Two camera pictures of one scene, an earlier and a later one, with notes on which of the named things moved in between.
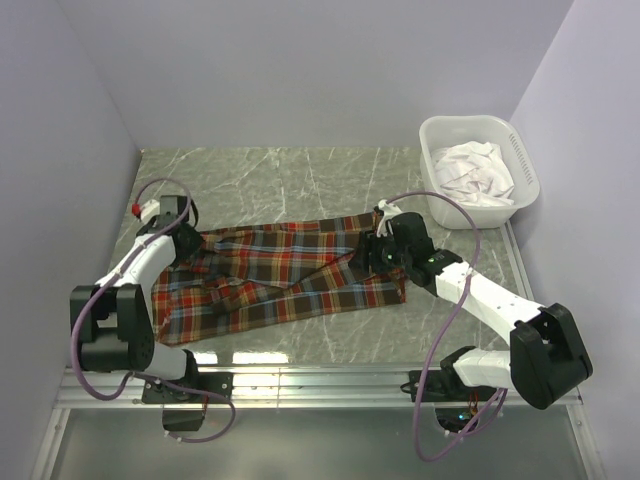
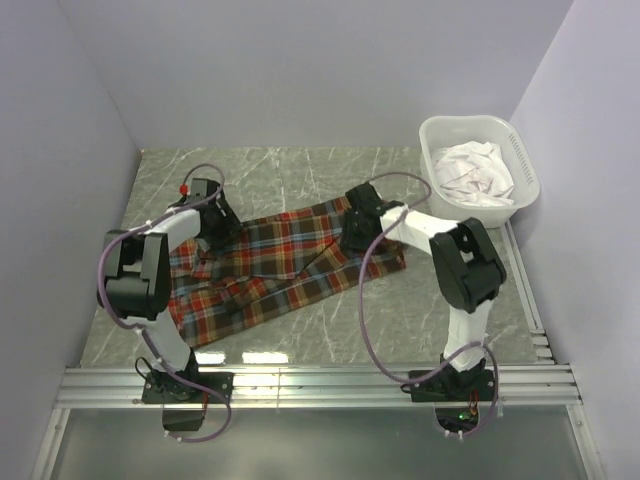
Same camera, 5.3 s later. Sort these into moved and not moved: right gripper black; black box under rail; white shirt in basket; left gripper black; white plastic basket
Moved: left gripper black; right gripper black
Not moved: white shirt in basket; white plastic basket; black box under rail
